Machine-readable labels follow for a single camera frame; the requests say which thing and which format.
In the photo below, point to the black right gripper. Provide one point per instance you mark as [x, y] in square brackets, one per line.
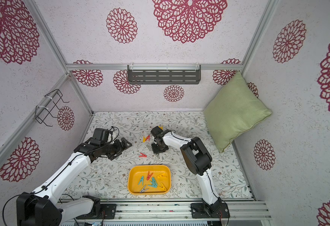
[158, 144]

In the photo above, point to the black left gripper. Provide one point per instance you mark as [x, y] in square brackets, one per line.
[119, 147]

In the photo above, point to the red clothespin back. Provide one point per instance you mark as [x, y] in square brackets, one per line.
[149, 176]

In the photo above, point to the grey clothespin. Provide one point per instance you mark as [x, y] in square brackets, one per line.
[144, 189]

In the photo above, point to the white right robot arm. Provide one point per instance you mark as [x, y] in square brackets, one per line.
[197, 159]

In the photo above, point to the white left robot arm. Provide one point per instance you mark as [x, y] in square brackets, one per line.
[41, 207]

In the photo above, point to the yellow plastic storage tray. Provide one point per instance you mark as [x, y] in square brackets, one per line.
[142, 170]

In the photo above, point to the red clothespin near tray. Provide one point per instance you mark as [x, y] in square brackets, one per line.
[142, 155]

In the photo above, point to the green square pillow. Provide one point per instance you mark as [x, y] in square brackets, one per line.
[234, 111]

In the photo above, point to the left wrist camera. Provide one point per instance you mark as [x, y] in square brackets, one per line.
[101, 135]

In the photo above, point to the grey wall shelf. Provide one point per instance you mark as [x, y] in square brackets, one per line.
[166, 75]

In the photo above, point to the black wire wall rack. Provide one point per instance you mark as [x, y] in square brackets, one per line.
[42, 112]

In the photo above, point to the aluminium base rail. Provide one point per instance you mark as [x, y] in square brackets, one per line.
[182, 211]

